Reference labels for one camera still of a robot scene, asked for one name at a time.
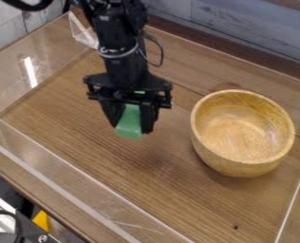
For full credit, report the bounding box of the black cable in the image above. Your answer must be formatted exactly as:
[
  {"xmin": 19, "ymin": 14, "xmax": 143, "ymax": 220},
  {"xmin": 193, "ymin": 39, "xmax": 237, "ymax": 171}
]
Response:
[{"xmin": 0, "ymin": 210, "xmax": 24, "ymax": 243}]

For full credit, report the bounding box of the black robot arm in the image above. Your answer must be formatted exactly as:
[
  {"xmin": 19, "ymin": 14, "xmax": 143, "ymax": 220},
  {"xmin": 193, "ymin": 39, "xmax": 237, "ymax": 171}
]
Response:
[{"xmin": 78, "ymin": 0, "xmax": 173, "ymax": 134}]

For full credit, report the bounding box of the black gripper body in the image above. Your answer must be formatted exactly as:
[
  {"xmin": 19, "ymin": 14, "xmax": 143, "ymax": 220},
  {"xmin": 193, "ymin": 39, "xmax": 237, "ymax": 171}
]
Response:
[{"xmin": 84, "ymin": 46, "xmax": 173, "ymax": 110}]

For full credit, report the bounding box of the brown wooden bowl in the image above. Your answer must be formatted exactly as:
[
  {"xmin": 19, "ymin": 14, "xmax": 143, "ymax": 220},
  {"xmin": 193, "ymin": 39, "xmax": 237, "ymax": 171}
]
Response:
[{"xmin": 190, "ymin": 89, "xmax": 294, "ymax": 178}]

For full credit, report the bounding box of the clear acrylic tray wall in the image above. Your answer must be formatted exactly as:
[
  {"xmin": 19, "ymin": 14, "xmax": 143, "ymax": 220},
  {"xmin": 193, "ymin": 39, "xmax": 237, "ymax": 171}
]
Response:
[{"xmin": 0, "ymin": 119, "xmax": 191, "ymax": 243}]

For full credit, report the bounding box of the green rectangular block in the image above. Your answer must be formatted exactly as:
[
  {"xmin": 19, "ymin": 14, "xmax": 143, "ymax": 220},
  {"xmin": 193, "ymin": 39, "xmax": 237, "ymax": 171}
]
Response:
[{"xmin": 114, "ymin": 101, "xmax": 142, "ymax": 139}]

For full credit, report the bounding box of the clear acrylic corner bracket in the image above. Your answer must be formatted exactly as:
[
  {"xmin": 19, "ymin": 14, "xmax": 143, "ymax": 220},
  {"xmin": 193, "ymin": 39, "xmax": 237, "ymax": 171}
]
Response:
[{"xmin": 67, "ymin": 11, "xmax": 99, "ymax": 49}]

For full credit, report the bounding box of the yellow tag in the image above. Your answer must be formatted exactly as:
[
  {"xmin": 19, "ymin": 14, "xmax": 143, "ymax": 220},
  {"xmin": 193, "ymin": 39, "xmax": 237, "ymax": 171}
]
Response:
[{"xmin": 32, "ymin": 211, "xmax": 50, "ymax": 232}]

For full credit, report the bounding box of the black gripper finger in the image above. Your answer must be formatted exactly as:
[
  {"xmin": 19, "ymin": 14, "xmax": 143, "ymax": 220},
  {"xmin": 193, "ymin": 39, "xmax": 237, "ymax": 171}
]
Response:
[
  {"xmin": 139, "ymin": 103, "xmax": 159, "ymax": 134},
  {"xmin": 100, "ymin": 101, "xmax": 126, "ymax": 126}
]

